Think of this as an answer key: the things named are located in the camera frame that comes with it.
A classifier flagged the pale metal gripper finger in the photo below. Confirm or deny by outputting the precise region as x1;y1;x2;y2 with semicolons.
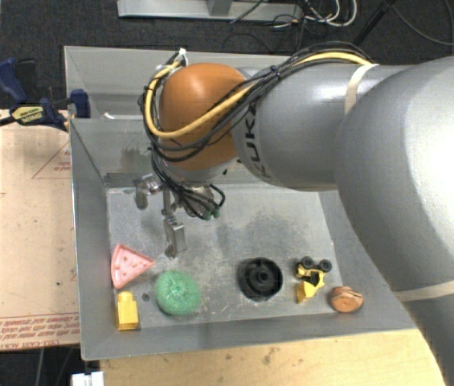
132;174;161;211
162;215;188;260

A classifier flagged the grey metal bin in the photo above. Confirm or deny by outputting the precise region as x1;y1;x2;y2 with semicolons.
63;45;417;362

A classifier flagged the pink toy cheese wedge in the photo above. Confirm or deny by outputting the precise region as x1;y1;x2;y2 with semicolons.
109;242;157;290

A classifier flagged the green round scouring pad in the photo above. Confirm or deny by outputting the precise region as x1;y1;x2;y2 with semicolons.
153;269;203;318

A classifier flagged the yellow toy block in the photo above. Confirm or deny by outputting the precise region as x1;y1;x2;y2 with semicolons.
115;290;141;331

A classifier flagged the black round plastic wheel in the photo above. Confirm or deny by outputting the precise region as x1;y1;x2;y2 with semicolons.
236;257;284;302

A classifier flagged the brown cardboard board red print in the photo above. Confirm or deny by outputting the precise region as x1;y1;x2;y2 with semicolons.
0;109;82;353

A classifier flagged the yellow and black toy vehicle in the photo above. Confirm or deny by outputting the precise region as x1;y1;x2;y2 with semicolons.
293;256;333;305

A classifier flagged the brown wooden disc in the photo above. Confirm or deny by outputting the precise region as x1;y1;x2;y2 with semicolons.
328;285;365;314

